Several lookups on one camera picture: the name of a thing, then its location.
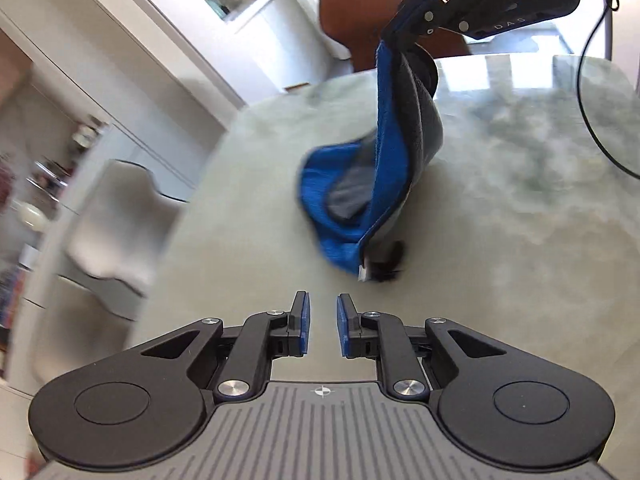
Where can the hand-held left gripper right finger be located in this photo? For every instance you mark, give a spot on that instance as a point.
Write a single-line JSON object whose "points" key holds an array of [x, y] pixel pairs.
{"points": [[344, 329]]}

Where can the cluttered shelf unit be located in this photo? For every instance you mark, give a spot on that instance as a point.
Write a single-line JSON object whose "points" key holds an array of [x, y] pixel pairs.
{"points": [[35, 195]]}

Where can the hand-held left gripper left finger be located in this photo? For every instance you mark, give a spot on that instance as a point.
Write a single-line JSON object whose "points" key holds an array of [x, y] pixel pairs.
{"points": [[302, 327]]}

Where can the brown chair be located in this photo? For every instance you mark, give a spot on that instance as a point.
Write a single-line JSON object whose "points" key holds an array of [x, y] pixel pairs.
{"points": [[360, 15]]}

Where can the white chair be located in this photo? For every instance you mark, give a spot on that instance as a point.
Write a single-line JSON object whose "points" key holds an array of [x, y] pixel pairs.
{"points": [[115, 220]]}

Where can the blue and grey towel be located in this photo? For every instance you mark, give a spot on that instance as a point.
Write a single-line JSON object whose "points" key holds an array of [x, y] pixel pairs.
{"points": [[390, 170]]}

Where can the white wall shelf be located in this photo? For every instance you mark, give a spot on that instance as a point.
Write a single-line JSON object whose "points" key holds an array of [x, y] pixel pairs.
{"points": [[255, 5]]}

